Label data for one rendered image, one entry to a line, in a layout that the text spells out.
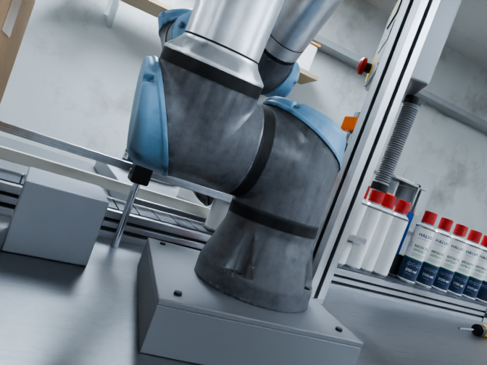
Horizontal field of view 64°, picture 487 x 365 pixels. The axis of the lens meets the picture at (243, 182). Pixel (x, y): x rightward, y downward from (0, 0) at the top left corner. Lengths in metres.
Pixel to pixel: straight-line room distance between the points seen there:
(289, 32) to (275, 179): 0.26
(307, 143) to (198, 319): 0.22
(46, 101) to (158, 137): 3.50
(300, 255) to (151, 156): 0.20
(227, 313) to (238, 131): 0.18
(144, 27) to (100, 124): 0.96
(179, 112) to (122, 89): 3.43
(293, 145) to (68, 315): 0.29
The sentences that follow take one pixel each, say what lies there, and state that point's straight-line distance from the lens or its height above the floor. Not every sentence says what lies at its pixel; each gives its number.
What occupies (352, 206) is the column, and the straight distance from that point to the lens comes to 0.76.
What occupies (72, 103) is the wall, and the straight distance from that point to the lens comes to 3.85.
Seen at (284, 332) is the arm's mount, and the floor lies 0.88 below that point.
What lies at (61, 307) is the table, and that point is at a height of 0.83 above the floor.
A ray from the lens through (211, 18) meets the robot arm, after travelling 0.42.
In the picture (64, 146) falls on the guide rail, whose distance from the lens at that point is 0.68.
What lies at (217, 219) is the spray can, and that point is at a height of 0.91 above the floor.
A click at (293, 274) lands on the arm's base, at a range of 0.46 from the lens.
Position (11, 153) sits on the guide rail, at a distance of 0.76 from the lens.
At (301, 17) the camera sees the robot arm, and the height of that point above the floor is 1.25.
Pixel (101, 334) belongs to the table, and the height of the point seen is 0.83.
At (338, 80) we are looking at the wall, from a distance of 4.36.
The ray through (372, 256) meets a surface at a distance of 1.06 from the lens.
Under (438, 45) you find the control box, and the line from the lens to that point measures 0.85.
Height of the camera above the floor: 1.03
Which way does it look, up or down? 2 degrees down
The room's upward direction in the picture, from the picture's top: 20 degrees clockwise
